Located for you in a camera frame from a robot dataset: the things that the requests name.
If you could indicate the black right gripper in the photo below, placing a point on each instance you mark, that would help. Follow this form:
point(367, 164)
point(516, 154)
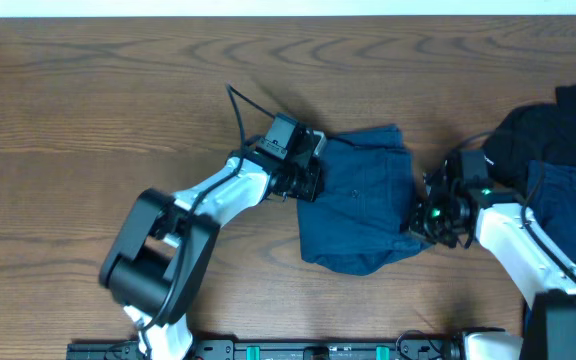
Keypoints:
point(416, 224)

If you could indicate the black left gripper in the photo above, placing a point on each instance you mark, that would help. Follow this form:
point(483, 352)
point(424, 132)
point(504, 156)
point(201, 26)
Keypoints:
point(312, 187)

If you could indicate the dark blue denim shorts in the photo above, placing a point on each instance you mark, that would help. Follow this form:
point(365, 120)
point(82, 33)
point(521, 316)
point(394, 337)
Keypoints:
point(356, 224)

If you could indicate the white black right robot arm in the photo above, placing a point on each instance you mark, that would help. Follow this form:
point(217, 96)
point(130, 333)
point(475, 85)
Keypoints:
point(504, 225)

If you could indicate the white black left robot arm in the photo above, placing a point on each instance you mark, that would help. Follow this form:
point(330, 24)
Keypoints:
point(156, 265)

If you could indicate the blue garment on right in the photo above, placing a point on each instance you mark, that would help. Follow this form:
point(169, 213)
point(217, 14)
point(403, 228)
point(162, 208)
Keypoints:
point(554, 204)

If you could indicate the black garment on right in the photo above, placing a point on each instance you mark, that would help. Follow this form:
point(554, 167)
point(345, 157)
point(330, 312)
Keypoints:
point(542, 131)

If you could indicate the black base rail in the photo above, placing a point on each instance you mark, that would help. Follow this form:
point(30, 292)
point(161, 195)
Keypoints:
point(414, 348)

